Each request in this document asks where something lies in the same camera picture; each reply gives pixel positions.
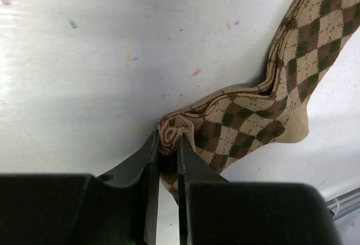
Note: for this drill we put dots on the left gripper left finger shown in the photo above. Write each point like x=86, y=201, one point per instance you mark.
x=117, y=207

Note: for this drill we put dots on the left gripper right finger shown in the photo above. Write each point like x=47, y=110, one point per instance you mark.
x=213, y=210

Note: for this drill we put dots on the brown argyle sock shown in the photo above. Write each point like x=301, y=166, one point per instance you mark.
x=230, y=124

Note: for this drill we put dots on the aluminium table frame rail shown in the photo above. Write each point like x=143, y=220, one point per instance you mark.
x=344, y=204

